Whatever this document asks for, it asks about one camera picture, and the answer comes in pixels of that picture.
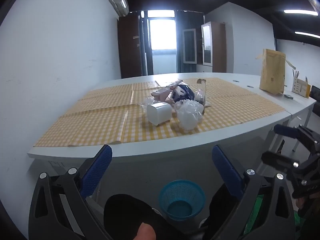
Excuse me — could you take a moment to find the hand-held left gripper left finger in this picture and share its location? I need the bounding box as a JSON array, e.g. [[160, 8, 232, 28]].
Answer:
[[29, 144, 114, 240]]

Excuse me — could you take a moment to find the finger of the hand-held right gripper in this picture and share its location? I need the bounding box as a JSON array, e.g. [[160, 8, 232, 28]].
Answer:
[[273, 124, 320, 154], [261, 151, 304, 180]]

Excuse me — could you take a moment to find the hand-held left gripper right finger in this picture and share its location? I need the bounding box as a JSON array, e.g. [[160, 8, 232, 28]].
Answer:
[[211, 145, 297, 240]]

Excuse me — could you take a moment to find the blue plastic mesh basket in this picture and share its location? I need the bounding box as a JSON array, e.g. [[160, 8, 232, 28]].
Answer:
[[159, 179, 206, 222]]

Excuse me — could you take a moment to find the clear plastic bag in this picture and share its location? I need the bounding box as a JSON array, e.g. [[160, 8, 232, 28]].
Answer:
[[175, 99, 205, 130]]

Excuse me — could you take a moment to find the clear zip bag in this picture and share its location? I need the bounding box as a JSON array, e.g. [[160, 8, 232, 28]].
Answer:
[[194, 78, 212, 115]]

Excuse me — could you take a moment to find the pink blue printed plastic wrapper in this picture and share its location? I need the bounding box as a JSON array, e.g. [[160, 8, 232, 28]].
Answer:
[[151, 79, 183, 105]]

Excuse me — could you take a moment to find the person's left hand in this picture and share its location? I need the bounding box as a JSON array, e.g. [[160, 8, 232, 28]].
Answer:
[[134, 223, 157, 240]]

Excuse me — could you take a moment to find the white desk with legs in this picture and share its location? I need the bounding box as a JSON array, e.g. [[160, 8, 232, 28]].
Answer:
[[257, 75, 318, 153]]

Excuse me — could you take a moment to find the person's right leg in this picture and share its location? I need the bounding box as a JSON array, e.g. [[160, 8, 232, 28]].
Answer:
[[206, 184, 240, 240]]

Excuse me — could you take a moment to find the person's leg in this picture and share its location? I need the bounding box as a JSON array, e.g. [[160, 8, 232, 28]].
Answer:
[[104, 194, 175, 240], [206, 184, 240, 240]]

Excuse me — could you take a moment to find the beige desk organizer box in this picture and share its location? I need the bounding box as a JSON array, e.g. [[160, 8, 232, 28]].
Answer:
[[291, 70, 312, 98]]

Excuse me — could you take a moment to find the yellow checked tablecloth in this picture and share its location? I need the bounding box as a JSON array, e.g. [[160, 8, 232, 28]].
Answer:
[[33, 77, 286, 148]]

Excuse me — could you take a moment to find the person's left leg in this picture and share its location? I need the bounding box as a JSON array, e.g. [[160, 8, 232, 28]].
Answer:
[[104, 194, 175, 240]]

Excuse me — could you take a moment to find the brown paper bag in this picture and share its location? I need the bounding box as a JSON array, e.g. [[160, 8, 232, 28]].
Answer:
[[255, 49, 297, 95]]

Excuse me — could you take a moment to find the small clear plastic wrap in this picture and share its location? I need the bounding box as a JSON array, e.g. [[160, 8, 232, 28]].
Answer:
[[141, 97, 157, 110]]

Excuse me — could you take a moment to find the white cup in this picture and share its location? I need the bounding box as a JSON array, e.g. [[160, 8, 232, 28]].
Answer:
[[146, 102, 173, 126]]

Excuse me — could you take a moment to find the dark blue white wrapper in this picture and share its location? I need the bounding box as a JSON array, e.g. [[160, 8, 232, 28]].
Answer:
[[172, 83, 195, 103]]

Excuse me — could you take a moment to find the ceiling tube light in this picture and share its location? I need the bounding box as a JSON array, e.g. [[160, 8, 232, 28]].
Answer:
[[283, 9, 316, 15], [294, 31, 320, 38]]

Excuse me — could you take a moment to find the brown glass door cabinet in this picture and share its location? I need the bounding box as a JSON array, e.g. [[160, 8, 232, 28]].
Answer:
[[201, 21, 227, 73]]

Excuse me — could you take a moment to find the white glass door cabinet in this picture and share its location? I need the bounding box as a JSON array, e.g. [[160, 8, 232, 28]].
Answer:
[[182, 28, 198, 64]]

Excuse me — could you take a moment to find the brown wooden wardrobe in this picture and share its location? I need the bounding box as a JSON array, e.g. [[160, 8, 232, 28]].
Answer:
[[117, 14, 143, 79]]

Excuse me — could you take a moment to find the glass balcony door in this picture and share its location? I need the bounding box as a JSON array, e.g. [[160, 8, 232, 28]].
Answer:
[[147, 10, 178, 75]]

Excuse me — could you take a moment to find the dark curtain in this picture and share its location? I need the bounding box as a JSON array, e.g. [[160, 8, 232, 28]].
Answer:
[[176, 10, 204, 73]]

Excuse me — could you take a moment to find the white air conditioner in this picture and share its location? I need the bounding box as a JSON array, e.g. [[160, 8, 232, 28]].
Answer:
[[113, 0, 130, 16]]

